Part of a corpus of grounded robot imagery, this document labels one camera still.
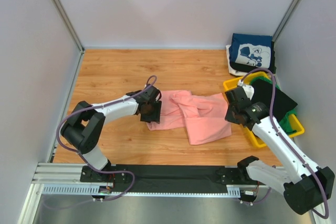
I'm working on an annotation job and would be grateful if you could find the yellow plastic bin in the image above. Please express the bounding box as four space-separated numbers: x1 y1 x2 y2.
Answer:
223 71 305 148

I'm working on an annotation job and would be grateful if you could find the white folded t shirt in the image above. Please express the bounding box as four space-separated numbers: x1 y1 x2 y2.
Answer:
226 45 254 77

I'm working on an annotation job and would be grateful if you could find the pink t shirt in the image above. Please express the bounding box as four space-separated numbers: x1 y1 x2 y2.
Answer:
147 90 232 145

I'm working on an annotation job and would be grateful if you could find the navy printed folded t shirt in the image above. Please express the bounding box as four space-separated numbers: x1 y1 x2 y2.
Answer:
228 33 274 69

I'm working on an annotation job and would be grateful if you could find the aluminium corner post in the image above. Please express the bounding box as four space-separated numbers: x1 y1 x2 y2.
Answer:
272 0 301 43
36 0 85 53

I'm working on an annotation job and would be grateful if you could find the black folded shirt in stack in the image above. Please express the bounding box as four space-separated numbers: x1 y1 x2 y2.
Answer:
229 41 276 73

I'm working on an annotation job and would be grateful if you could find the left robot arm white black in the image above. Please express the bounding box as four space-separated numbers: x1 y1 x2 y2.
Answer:
60 84 162 183

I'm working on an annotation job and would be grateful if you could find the black folded t shirt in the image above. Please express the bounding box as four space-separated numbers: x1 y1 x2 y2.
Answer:
250 78 298 122

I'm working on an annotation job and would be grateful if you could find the green t shirt in bin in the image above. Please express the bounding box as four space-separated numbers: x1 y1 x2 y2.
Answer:
251 77 297 134

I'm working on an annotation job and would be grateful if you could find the aluminium frame rail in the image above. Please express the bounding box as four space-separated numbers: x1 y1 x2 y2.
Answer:
33 163 283 188

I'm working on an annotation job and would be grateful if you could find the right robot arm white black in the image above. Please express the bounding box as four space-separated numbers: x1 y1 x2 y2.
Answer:
225 87 335 215

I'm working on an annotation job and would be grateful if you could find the grey slotted cable duct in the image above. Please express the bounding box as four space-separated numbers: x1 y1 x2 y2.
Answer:
41 185 241 198

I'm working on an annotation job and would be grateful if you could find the aluminium corner post right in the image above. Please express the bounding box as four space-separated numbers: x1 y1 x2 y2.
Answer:
272 0 301 43

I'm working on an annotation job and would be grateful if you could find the aluminium corner post left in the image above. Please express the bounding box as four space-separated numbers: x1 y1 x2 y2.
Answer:
36 0 85 53

